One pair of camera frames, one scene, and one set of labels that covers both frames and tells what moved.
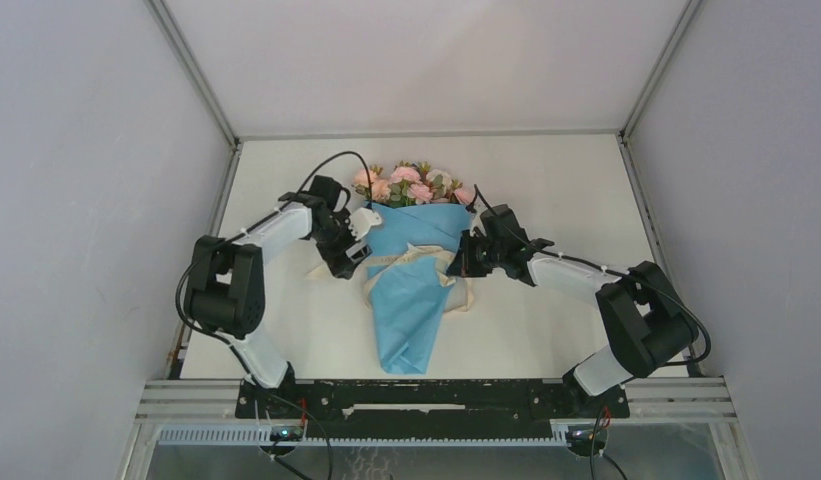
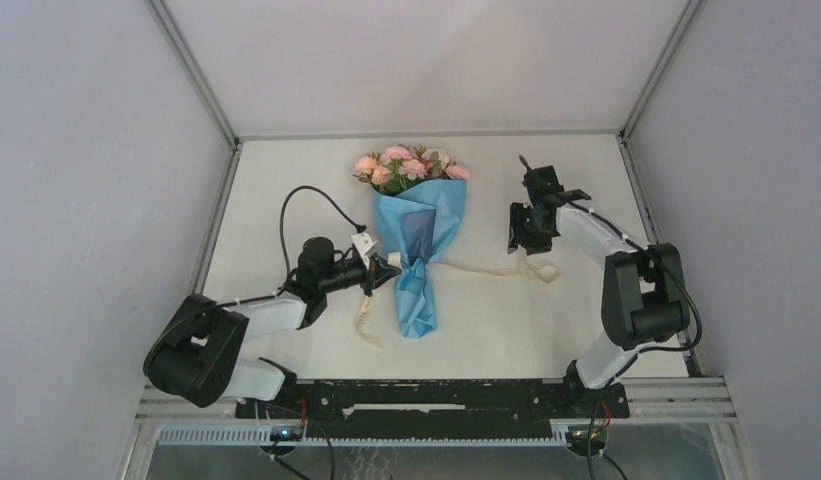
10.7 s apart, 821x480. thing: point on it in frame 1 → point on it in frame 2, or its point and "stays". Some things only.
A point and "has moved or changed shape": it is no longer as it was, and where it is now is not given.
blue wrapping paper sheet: (409, 295) has moved or changed shape
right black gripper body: (480, 254) → (525, 229)
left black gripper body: (336, 240) → (346, 273)
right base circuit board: (582, 435) stays
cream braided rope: (456, 297) → (526, 267)
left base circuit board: (283, 433) stays
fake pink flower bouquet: (409, 184) → (400, 167)
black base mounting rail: (428, 408) stays
